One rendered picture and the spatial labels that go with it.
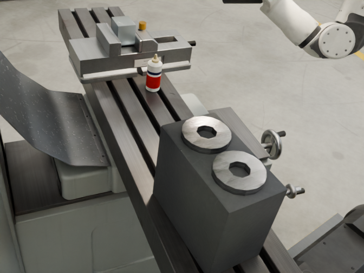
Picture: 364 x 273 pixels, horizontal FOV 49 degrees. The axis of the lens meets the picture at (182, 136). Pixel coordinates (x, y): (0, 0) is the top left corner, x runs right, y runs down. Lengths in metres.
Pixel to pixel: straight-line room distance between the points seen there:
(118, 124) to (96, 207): 0.25
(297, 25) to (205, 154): 0.44
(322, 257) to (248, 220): 0.64
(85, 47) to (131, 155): 0.39
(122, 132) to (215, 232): 0.43
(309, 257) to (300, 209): 0.96
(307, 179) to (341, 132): 0.58
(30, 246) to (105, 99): 0.45
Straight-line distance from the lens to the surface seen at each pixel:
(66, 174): 1.05
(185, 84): 2.87
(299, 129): 2.73
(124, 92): 1.13
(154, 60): 1.10
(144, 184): 0.87
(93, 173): 1.05
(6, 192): 1.02
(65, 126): 1.10
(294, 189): 1.54
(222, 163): 0.66
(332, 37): 0.98
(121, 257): 1.39
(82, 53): 1.17
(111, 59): 1.16
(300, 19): 1.00
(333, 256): 1.30
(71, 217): 1.14
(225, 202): 0.62
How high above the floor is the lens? 1.55
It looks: 40 degrees down
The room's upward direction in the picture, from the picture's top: 10 degrees clockwise
